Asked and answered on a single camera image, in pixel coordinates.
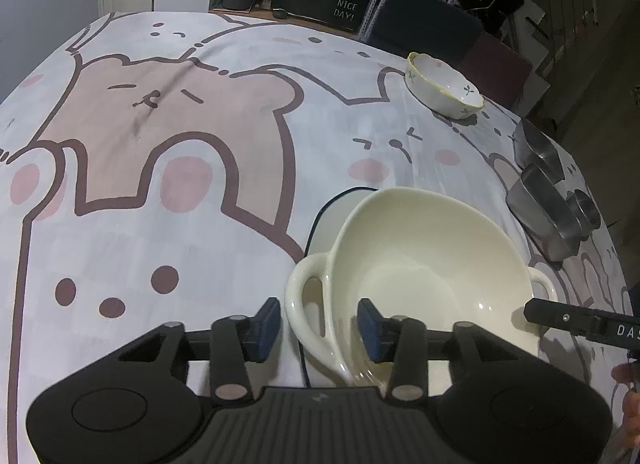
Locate white bowl with lemon print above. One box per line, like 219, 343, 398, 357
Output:
405, 52, 485, 119

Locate wooden low bench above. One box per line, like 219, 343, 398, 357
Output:
209, 4, 361, 35

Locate square steel tray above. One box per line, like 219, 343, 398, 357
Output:
514, 119, 566, 182

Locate bear printed tablecloth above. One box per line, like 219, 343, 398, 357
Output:
0, 11, 633, 464

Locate person's right hand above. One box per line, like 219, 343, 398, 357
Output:
612, 363, 640, 445

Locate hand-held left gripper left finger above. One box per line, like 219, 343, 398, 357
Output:
117, 297, 282, 402

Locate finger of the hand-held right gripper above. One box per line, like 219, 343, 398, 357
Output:
524, 298, 601, 339

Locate white plate with black rim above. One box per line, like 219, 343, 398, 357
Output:
300, 187, 383, 390

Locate round steel bowl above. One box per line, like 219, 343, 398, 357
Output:
567, 189, 601, 242

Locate dark green cushion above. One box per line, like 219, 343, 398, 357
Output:
372, 0, 483, 57

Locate maroon cushion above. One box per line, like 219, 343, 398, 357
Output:
457, 31, 533, 112

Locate rectangular steel tray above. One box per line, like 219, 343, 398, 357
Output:
505, 164, 582, 262

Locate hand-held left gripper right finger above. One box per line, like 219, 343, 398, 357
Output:
356, 298, 507, 402

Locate cream bowl with handles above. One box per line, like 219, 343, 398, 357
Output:
285, 187, 558, 385

